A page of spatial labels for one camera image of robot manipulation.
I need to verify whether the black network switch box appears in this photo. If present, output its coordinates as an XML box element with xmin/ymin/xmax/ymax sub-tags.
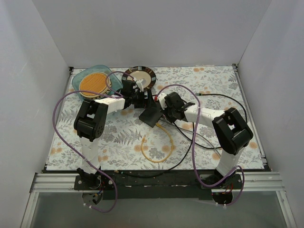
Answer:
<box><xmin>139</xmin><ymin>105</ymin><xmax>163</xmax><ymax>128</ymax></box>

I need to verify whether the yellow ethernet cable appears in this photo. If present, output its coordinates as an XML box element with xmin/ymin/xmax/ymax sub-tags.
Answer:
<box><xmin>141</xmin><ymin>123</ymin><xmax>176</xmax><ymax>164</ymax></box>

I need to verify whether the black cable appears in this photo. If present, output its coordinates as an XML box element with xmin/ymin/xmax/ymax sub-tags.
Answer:
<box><xmin>114</xmin><ymin>93</ymin><xmax>249</xmax><ymax>178</ymax></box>

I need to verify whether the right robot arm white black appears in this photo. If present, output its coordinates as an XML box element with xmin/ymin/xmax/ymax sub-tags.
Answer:
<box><xmin>157</xmin><ymin>92</ymin><xmax>253</xmax><ymax>189</ymax></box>

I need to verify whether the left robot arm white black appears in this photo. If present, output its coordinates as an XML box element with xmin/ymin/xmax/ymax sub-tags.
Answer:
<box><xmin>74</xmin><ymin>80</ymin><xmax>154</xmax><ymax>190</ymax></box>

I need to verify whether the dark rimmed ceramic plate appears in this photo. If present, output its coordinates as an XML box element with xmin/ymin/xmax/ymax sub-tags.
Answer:
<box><xmin>121</xmin><ymin>66</ymin><xmax>157</xmax><ymax>91</ymax></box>

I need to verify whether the blue plastic tray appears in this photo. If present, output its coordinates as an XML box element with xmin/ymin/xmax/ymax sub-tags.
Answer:
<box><xmin>72</xmin><ymin>65</ymin><xmax>123</xmax><ymax>100</ymax></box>

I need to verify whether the floral tablecloth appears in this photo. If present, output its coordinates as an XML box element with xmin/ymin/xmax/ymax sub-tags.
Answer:
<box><xmin>46</xmin><ymin>66</ymin><xmax>249</xmax><ymax>171</ymax></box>

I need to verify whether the orange woven round plate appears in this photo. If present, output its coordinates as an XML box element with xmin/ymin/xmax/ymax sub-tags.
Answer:
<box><xmin>79</xmin><ymin>72</ymin><xmax>112</xmax><ymax>99</ymax></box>

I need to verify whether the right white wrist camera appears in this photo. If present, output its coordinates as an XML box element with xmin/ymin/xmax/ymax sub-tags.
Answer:
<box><xmin>155</xmin><ymin>93</ymin><xmax>167</xmax><ymax>110</ymax></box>

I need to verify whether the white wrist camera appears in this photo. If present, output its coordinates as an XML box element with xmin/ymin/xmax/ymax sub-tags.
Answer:
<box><xmin>155</xmin><ymin>93</ymin><xmax>167</xmax><ymax>110</ymax></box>
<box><xmin>136</xmin><ymin>79</ymin><xmax>146</xmax><ymax>92</ymax></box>

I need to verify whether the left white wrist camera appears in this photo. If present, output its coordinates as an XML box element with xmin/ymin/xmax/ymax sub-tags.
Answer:
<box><xmin>136</xmin><ymin>79</ymin><xmax>146</xmax><ymax>92</ymax></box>

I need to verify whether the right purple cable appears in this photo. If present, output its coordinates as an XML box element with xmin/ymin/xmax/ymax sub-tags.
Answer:
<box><xmin>156</xmin><ymin>84</ymin><xmax>245</xmax><ymax>206</ymax></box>

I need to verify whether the purple cable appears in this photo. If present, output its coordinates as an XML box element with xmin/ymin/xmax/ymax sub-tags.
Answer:
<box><xmin>156</xmin><ymin>84</ymin><xmax>245</xmax><ymax>206</ymax></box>
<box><xmin>52</xmin><ymin>71</ymin><xmax>143</xmax><ymax>213</ymax></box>

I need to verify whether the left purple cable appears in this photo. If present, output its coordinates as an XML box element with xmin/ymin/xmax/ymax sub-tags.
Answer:
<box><xmin>52</xmin><ymin>71</ymin><xmax>143</xmax><ymax>213</ymax></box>

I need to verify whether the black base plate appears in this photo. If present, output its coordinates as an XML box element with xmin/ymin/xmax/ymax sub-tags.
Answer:
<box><xmin>74</xmin><ymin>168</ymin><xmax>242</xmax><ymax>204</ymax></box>

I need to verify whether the aluminium frame rail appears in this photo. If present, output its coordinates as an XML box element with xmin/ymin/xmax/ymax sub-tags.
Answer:
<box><xmin>30</xmin><ymin>171</ymin><xmax>285</xmax><ymax>192</ymax></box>

